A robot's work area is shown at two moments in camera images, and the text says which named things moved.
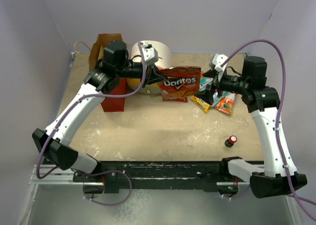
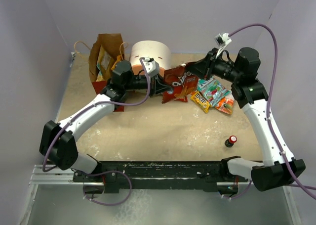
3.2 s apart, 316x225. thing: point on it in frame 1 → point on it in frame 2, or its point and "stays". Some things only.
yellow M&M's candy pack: [203, 105] stays
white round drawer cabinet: [163, 49] stays
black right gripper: [207, 95] → [205, 67]
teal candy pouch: [217, 95] stays
